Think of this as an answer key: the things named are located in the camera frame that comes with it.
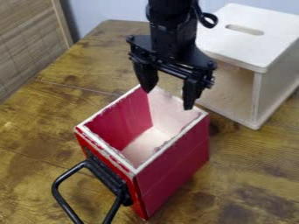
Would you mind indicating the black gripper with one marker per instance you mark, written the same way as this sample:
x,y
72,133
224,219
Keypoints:
x,y
168,51

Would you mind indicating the red wooden drawer box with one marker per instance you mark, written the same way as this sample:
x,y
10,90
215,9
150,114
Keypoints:
x,y
151,141

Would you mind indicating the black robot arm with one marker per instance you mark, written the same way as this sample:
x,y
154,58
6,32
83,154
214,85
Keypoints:
x,y
172,12

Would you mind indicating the light wooden cabinet frame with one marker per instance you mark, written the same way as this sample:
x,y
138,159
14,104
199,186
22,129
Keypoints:
x,y
254,44

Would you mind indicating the black metal drawer handle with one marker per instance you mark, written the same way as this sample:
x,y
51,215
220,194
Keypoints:
x,y
91,186

